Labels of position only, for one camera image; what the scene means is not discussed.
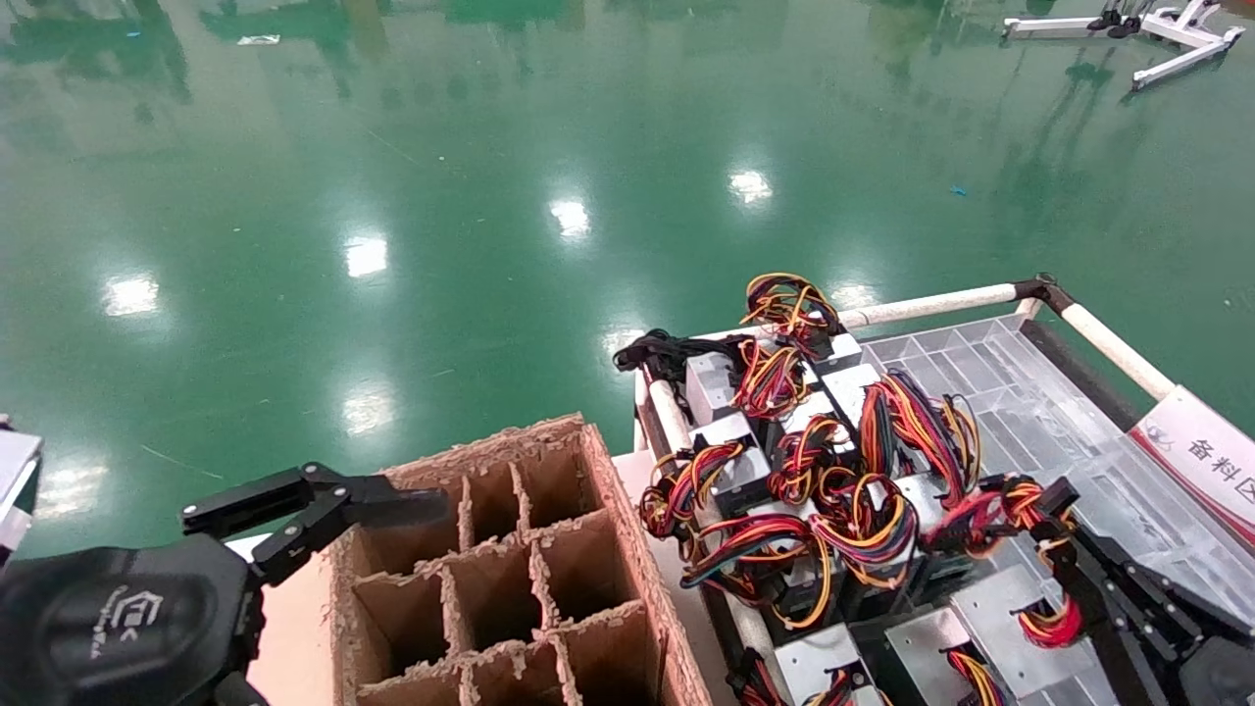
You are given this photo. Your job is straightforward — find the pile of wired power supplies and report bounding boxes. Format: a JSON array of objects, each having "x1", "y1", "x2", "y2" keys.
[{"x1": 632, "y1": 273, "x2": 1178, "y2": 706}]

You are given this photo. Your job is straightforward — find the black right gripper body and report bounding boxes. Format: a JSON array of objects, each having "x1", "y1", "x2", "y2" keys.
[{"x1": 1177, "y1": 642, "x2": 1255, "y2": 706}]

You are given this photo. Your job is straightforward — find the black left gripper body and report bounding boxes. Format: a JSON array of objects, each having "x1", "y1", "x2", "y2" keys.
[{"x1": 0, "y1": 537, "x2": 264, "y2": 706}]

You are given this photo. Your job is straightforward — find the white stand legs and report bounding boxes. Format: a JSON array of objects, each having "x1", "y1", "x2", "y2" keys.
[{"x1": 1000, "y1": 0, "x2": 1246, "y2": 91}]

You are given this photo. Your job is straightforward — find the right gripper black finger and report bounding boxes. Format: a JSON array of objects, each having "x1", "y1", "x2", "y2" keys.
[
  {"x1": 1079, "y1": 529, "x2": 1255, "y2": 648},
  {"x1": 1064, "y1": 559, "x2": 1187, "y2": 706}
]

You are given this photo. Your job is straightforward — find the black cable bundle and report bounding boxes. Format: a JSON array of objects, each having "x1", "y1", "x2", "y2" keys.
[{"x1": 612, "y1": 328, "x2": 751, "y2": 383}]

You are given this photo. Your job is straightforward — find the clear plastic grid tray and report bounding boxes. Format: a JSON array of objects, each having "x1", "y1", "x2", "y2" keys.
[{"x1": 863, "y1": 314, "x2": 1255, "y2": 706}]

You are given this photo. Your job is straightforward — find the brown cardboard divider box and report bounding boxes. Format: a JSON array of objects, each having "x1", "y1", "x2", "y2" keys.
[{"x1": 326, "y1": 412, "x2": 712, "y2": 706}]

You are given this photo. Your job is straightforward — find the white red label sign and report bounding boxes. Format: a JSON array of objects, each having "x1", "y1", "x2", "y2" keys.
[{"x1": 1128, "y1": 385, "x2": 1255, "y2": 550}]

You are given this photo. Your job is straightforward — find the silver power supply coloured wires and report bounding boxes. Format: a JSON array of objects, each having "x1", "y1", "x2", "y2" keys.
[
  {"x1": 728, "y1": 623, "x2": 888, "y2": 706},
  {"x1": 637, "y1": 412, "x2": 773, "y2": 540},
  {"x1": 679, "y1": 512, "x2": 849, "y2": 643},
  {"x1": 738, "y1": 272, "x2": 864, "y2": 378},
  {"x1": 885, "y1": 608, "x2": 1009, "y2": 706},
  {"x1": 768, "y1": 390, "x2": 856, "y2": 506},
  {"x1": 809, "y1": 469, "x2": 972, "y2": 619},
  {"x1": 927, "y1": 476, "x2": 1119, "y2": 705},
  {"x1": 683, "y1": 341, "x2": 807, "y2": 425},
  {"x1": 822, "y1": 363, "x2": 986, "y2": 496}
]

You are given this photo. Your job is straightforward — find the white grey boxy part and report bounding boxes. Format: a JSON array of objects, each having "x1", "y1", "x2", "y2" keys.
[{"x1": 0, "y1": 417, "x2": 44, "y2": 565}]

